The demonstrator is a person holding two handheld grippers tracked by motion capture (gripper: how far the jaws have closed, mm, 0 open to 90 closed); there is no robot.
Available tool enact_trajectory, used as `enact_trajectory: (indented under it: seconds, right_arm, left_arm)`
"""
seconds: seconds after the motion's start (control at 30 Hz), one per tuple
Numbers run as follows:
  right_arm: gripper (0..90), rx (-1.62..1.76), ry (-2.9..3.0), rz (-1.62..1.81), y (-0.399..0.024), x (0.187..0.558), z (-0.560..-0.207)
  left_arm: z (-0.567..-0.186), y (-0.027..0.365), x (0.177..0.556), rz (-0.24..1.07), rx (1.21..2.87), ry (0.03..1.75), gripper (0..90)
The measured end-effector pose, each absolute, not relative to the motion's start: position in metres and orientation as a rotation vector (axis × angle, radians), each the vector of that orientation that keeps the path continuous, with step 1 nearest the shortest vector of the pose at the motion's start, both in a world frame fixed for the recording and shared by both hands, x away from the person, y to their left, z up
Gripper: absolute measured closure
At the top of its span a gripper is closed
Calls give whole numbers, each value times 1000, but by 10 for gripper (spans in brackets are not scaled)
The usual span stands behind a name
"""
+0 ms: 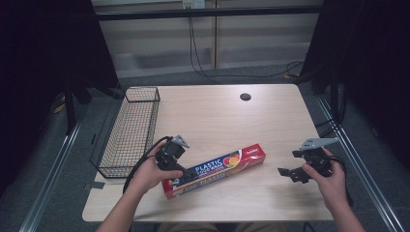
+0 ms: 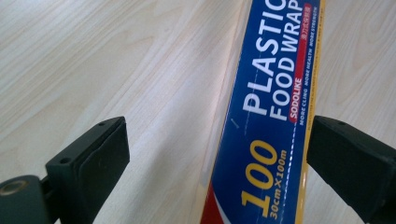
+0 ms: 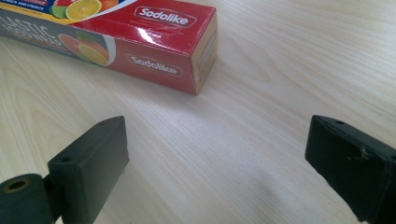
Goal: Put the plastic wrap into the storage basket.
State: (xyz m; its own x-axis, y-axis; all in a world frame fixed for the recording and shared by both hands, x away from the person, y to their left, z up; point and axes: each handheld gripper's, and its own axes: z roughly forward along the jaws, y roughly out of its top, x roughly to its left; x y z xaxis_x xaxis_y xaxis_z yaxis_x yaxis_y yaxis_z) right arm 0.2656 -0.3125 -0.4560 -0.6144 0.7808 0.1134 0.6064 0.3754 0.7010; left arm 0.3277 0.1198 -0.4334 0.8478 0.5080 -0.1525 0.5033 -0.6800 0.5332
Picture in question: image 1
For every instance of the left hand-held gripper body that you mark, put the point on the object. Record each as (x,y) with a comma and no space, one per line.
(169,153)

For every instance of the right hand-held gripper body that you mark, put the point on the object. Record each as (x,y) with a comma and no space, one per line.
(317,156)

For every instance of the red blue plastic wrap box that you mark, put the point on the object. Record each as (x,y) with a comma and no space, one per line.
(214,170)

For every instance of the person's left hand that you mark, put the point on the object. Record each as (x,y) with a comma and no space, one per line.
(148,175)

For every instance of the person's right hand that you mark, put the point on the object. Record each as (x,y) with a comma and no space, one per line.
(332,187)

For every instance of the grey tape strip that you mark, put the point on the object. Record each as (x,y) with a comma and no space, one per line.
(95,185)

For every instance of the dark curtain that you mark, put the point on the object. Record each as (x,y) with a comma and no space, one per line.
(367,71)
(48,64)

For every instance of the black horizontal bar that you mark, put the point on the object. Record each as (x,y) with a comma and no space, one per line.
(206,13)

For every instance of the metal floor rail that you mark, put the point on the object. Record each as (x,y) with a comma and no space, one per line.
(48,180)
(361,161)

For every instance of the white wall socket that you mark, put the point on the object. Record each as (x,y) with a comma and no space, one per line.
(193,4)

